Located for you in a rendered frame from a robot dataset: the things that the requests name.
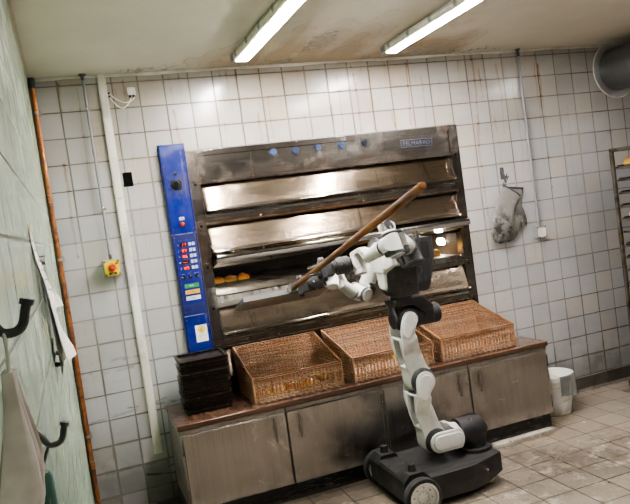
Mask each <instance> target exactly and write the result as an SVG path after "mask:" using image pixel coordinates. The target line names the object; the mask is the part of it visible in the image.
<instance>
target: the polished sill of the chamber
mask: <svg viewBox="0 0 630 504"><path fill-rule="evenodd" d="M460 260H465V259H464V254H458V255H452V256H446V257H440V258H435V259H434V261H433V265H437V264H443V263H449V262H454V261H460ZM344 276H345V277H346V280H352V279H358V278H361V276H362V275H361V276H355V273H354V272H353V273H348V274H344ZM288 285H289V284H284V285H278V286H272V287H266V288H261V289H255V290H249V291H243V292H237V293H232V294H226V295H220V296H217V300H218V303H222V302H227V301H233V300H239V299H242V298H243V297H248V296H253V295H259V294H264V293H270V292H275V291H281V290H286V289H287V288H288V287H289V286H288Z"/></svg>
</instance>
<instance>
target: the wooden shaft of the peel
mask: <svg viewBox="0 0 630 504"><path fill-rule="evenodd" d="M426 187H427V185H426V183H425V182H419V183H418V184H417V185H416V186H414V187H413V188H412V189H411V190H409V191H408V192H407V193H406V194H404V195H403V196H402V197H401V198H399V199H398V200H397V201H396V202H395V203H393V204H392V205H391V206H390V207H388V208H387V209H386V210H385V211H383V212H382V213H381V214H380V215H378V216H377V217H376V218H375V219H374V220H372V221H371V222H370V223H369V224H367V225H366V226H365V227H364V228H362V229H361V230H360V231H359V232H357V233H356V234H355V235H354V236H353V237H351V238H350V239H349V240H348V241H346V242H345V243H344V244H343V245H341V246H340V247H339V248H338V249H336V250H335V251H334V252H333V253H332V254H330V255H329V256H328V257H327V258H325V259H324V260H323V261H322V262H320V263H319V264H318V265H317V266H315V267H314V268H313V269H312V270H311V271H309V272H308V273H307V274H306V275H304V276H303V277H302V278H301V279H299V280H298V281H297V282H296V283H294V284H293V285H292V286H291V288H292V290H296V289H297V288H298V287H300V286H301V285H302V284H303V283H305V282H306V281H307V280H309V279H310V278H311V277H309V275H310V274H315V273H318V272H319V271H320V270H322V269H323V268H324V267H325V266H327V265H328V264H329V263H331V262H332V261H333V260H335V259H336V258H337V257H338V256H340V255H341V254H342V253H344V252H345V251H346V250H347V249H349V248H350V247H351V246H353V245H354V244H355V243H357V242H358V241H359V240H360V239H362V238H363V237H364V236H366V235H367V234H368V233H370V232H371V231H372V230H373V229H375V228H376V227H377V226H379V225H380V224H381V223H382V222H384V221H385V220H386V219H388V218H389V217H390V216H392V215H393V214H394V213H395V212H397V211H398V210H399V209H401V208H402V207H403V206H404V205H406V204H407V203H408V202H410V201H411V200H412V199H414V198H415V197H416V196H417V195H419V194H420V193H421V192H423V191H424V190H425V189H426Z"/></svg>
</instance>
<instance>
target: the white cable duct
mask: <svg viewBox="0 0 630 504"><path fill-rule="evenodd" d="M96 78H97V84H98V91H99V97H100V104H101V110H102V116H103V123H104V129H105V136H106V142H107V149H108V155H109V162H110V168H111V175H112V181H113V188H114V194H115V201H116V207H117V214H118V220H119V227H120V233H121V240H122V246H123V252H124V259H125V265H126V272H127V278H128V285H129V291H130V298H131V304H132V311H133V317H134V324H135V330H136V337H137V343H138V350H139V356H140V363H141V369H142V375H143V382H144V388H145V395H146V401H147V408H148V414H149V421H150V427H151V434H152V440H153V447H154V454H159V453H162V452H163V450H162V444H161V437H160V431H159V424H158V418H157V411H156V405H155V398H154V393H153V385H152V379H151V372H150V366H149V359H148V353H147V346H146V340H145V333H144V327H143V320H142V314H141V307H140V301H139V294H138V288H137V281H136V275H135V268H134V262H133V255H132V249H131V242H130V236H129V229H128V223H127V216H126V210H125V203H124V197H123V190H122V184H121V177H120V171H119V164H118V157H117V151H116V144H115V138H114V131H113V125H112V118H111V112H110V105H109V99H108V92H107V86H106V79H105V74H97V75H96Z"/></svg>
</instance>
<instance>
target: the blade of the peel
mask: <svg viewBox="0 0 630 504"><path fill-rule="evenodd" d="M328 290H329V289H328V288H327V286H326V287H325V288H322V289H318V290H315V291H314V290H313V289H312V292H308V293H306V296H304V297H301V296H300V295H299V293H298V292H296V293H292V294H288V292H287V289H286V290H281V291H275V292H270V293H264V294H259V295H253V296H248V297H243V298H242V299H241V301H240V302H239V304H238V306H237V307H236V309H235V310H234V312H239V311H244V310H250V309H255V308H260V307H266V306H271V305H276V304H282V303H287V302H292V301H298V300H303V299H308V298H314V297H318V296H320V295H322V294H323V293H325V292H326V291H328ZM234 312H233V313H234Z"/></svg>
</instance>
